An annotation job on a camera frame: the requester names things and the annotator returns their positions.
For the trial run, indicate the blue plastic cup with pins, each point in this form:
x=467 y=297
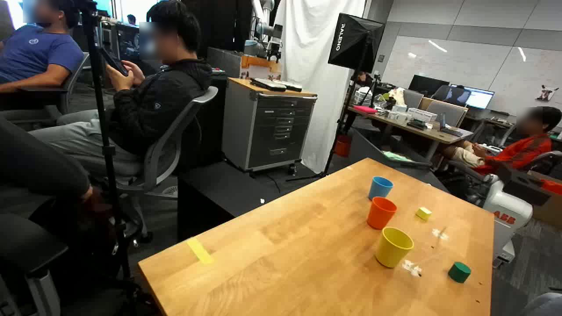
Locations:
x=379 y=188

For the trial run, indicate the yellow plastic cup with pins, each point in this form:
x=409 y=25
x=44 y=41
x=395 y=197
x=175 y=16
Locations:
x=391 y=248

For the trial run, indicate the white ABB robot base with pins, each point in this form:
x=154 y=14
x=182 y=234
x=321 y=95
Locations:
x=505 y=213

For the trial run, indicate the grey drawer cabinet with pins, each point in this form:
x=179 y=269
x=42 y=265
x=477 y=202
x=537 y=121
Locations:
x=265 y=132

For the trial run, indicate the red canister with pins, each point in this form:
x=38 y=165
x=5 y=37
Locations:
x=342 y=146

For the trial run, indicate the black light stand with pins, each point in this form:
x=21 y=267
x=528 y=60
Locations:
x=340 y=125

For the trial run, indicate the black keyboard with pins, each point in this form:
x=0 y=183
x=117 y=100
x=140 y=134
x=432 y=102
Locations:
x=267 y=83
x=293 y=86

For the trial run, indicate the cardboard box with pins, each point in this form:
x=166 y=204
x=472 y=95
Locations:
x=256 y=65

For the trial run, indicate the orange plastic cup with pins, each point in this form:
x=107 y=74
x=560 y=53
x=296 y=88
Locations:
x=379 y=214

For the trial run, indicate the grey mesh office chair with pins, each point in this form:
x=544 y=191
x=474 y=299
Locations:
x=22 y=246
x=166 y=146

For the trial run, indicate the white curtain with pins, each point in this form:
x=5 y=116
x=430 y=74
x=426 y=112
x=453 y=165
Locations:
x=309 y=46

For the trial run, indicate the yellow tape strip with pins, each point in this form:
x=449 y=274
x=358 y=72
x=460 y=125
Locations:
x=200 y=251

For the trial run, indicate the person in black hoodie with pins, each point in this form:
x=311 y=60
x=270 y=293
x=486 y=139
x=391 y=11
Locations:
x=158 y=105

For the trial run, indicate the black softbox light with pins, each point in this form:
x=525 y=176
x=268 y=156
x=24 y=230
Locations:
x=353 y=42

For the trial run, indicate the wooden office desk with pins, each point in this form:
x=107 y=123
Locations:
x=421 y=132

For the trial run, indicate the black curtain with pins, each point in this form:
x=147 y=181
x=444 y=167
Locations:
x=221 y=23

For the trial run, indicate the yellow cube block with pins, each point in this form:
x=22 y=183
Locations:
x=423 y=213

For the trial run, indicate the black computer monitor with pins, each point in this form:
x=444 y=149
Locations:
x=426 y=84

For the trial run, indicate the clear plastic jack piece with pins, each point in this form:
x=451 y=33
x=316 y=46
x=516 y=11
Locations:
x=439 y=235
x=411 y=269

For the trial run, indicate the grey upholstered chair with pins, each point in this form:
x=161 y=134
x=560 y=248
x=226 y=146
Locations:
x=447 y=112

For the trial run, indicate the black tripod pole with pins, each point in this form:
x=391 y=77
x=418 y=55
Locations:
x=102 y=116

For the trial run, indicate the person in red shirt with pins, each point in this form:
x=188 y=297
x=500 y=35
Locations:
x=523 y=153

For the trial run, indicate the person in blue shirt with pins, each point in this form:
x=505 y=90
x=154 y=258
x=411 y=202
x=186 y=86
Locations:
x=35 y=53

